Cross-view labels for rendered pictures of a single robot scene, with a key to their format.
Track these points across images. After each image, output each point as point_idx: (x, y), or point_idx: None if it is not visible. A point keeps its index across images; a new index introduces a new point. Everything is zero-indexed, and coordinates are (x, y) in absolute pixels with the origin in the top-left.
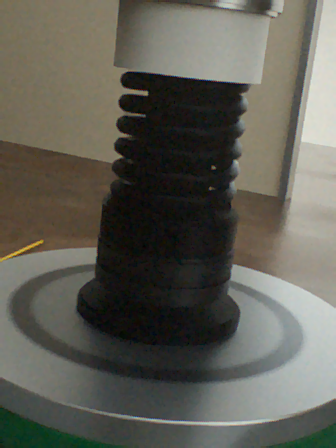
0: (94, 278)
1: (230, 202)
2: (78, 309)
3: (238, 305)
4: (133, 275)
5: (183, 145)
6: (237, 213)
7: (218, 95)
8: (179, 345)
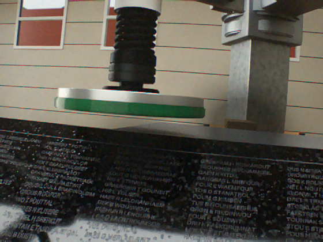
0: (157, 89)
1: (114, 49)
2: None
3: (102, 87)
4: None
5: None
6: (111, 53)
7: (124, 19)
8: None
